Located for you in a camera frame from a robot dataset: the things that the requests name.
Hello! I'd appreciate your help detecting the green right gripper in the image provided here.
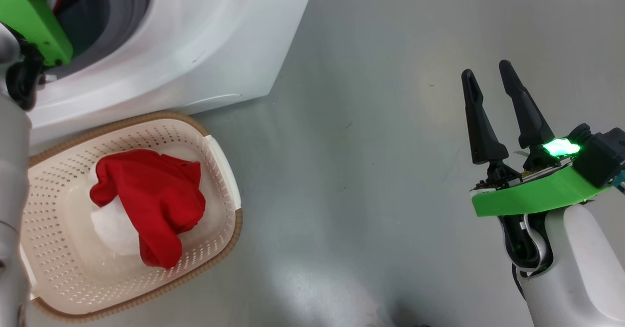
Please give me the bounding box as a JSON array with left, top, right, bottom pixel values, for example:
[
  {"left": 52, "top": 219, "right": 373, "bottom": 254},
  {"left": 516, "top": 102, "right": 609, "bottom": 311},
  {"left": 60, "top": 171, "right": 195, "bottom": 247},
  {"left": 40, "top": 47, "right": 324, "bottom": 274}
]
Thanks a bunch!
[{"left": 461, "top": 60, "right": 611, "bottom": 218}]

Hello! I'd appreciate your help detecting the white front-load washing machine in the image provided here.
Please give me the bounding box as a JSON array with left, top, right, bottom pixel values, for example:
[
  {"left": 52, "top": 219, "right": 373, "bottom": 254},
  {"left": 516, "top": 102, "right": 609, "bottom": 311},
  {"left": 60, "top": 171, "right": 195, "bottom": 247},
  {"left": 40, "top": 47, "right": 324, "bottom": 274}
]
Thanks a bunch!
[{"left": 0, "top": 0, "right": 319, "bottom": 144}]

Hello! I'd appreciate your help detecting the plain red and white garment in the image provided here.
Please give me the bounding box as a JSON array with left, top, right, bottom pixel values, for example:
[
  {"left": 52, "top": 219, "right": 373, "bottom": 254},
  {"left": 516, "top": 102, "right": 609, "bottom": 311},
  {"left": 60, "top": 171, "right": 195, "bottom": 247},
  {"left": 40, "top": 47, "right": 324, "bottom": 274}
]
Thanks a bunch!
[{"left": 89, "top": 149, "right": 207, "bottom": 270}]

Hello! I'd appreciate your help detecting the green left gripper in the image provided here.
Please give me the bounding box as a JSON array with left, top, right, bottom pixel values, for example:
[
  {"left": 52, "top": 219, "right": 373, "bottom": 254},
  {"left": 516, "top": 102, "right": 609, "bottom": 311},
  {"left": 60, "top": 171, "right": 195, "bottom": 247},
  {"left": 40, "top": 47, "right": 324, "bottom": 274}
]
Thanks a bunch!
[{"left": 0, "top": 0, "right": 74, "bottom": 67}]

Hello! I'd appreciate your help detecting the cream perforated laundry basket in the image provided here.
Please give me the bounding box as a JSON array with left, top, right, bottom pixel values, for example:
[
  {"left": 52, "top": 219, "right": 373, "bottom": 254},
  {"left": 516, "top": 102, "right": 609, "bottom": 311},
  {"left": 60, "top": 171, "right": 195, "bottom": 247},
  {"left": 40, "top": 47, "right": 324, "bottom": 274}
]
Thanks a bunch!
[{"left": 20, "top": 111, "right": 244, "bottom": 324}]

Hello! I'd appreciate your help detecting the grey rubber door gasket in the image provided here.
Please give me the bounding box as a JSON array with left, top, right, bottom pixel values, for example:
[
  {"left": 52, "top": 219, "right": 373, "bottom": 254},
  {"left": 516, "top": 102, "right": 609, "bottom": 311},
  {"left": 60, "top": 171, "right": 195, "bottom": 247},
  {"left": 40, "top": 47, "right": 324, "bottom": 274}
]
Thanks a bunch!
[{"left": 54, "top": 0, "right": 152, "bottom": 69}]

